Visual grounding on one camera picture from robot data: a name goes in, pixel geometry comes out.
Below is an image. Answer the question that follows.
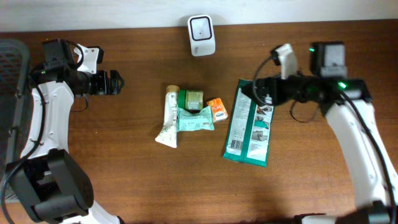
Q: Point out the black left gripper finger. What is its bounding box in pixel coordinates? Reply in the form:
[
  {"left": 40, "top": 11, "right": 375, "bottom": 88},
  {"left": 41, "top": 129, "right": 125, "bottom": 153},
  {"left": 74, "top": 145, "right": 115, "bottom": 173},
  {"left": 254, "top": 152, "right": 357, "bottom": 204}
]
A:
[
  {"left": 109, "top": 82, "right": 124, "bottom": 95},
  {"left": 110, "top": 70, "right": 124, "bottom": 83}
]

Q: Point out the green 3M gloves package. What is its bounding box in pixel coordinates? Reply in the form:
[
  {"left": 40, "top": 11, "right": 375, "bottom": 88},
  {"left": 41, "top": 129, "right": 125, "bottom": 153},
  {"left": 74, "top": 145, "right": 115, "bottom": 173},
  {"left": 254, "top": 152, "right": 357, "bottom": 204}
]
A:
[{"left": 223, "top": 80, "right": 274, "bottom": 167}]

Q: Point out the small orange box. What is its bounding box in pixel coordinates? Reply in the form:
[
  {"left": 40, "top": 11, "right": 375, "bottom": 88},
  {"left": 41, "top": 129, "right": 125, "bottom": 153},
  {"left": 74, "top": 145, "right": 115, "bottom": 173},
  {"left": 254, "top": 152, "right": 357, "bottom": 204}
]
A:
[{"left": 206, "top": 98, "right": 228, "bottom": 123}]

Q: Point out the white cream tube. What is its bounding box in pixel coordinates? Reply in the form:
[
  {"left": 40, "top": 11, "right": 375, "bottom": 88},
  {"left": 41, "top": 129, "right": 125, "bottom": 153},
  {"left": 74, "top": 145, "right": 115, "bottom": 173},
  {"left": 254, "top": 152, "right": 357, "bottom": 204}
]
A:
[{"left": 155, "top": 85, "right": 180, "bottom": 148}]

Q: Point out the green lid jar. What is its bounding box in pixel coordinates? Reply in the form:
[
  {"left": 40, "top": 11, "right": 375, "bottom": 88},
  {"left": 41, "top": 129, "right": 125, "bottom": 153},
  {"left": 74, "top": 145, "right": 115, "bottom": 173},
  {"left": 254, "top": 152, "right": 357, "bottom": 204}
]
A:
[{"left": 177, "top": 90, "right": 203, "bottom": 111}]

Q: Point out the light teal wipes pack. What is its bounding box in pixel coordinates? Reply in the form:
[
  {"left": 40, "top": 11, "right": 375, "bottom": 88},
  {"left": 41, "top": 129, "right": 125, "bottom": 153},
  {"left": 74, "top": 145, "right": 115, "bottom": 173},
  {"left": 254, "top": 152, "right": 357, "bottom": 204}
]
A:
[{"left": 177, "top": 106, "right": 215, "bottom": 132}]

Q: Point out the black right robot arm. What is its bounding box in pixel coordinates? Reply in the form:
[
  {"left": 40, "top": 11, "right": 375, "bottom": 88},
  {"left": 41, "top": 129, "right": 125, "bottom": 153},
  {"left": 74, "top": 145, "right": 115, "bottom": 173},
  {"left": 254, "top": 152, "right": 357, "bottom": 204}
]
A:
[{"left": 243, "top": 41, "right": 397, "bottom": 223}]

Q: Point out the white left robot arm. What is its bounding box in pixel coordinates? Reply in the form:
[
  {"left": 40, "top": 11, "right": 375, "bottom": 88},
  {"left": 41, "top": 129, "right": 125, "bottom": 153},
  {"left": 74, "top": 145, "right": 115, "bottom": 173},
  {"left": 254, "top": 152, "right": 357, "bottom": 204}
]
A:
[{"left": 1, "top": 39, "right": 124, "bottom": 223}]

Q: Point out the white barcode scanner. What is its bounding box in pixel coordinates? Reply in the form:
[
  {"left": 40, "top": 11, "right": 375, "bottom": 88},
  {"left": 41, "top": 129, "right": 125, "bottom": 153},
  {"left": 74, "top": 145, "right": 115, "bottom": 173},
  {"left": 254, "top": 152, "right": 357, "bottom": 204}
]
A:
[{"left": 187, "top": 15, "right": 216, "bottom": 57}]

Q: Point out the grey plastic mesh basket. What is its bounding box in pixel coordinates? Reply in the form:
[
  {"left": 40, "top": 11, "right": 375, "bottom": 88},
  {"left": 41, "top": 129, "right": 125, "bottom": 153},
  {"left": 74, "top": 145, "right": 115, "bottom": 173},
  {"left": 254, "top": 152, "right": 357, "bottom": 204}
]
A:
[{"left": 1, "top": 39, "right": 32, "bottom": 180}]

